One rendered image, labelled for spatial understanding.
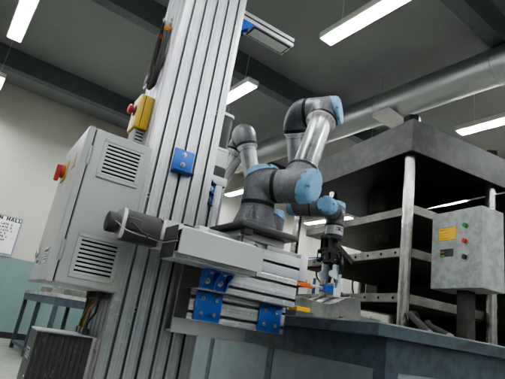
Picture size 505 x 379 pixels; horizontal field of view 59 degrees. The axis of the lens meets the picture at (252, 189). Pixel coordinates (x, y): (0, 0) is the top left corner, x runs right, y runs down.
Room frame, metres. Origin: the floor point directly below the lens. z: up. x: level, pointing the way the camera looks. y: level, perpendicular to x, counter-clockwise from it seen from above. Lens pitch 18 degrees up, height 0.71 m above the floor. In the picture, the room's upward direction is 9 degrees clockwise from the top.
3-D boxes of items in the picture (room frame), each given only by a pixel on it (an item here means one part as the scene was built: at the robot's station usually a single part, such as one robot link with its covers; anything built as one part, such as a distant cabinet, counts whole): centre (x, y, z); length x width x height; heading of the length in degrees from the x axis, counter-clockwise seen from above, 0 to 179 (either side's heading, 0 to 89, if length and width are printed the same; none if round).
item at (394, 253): (3.02, -1.00, 1.27); 1.10 x 0.74 x 0.05; 24
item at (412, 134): (3.00, -0.96, 1.75); 1.30 x 0.84 x 0.61; 24
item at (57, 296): (6.23, 2.25, 0.44); 1.90 x 0.70 x 0.89; 34
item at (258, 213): (1.47, -0.03, 1.09); 0.15 x 0.15 x 0.10
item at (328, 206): (1.75, -0.31, 1.25); 0.11 x 0.11 x 0.08; 62
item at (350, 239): (3.02, -1.01, 1.52); 1.10 x 0.70 x 0.05; 24
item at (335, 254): (1.83, -0.37, 1.09); 0.09 x 0.08 x 0.12; 114
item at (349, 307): (2.09, -0.39, 0.87); 0.50 x 0.26 x 0.14; 114
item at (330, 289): (1.82, -0.35, 0.93); 0.13 x 0.05 x 0.05; 114
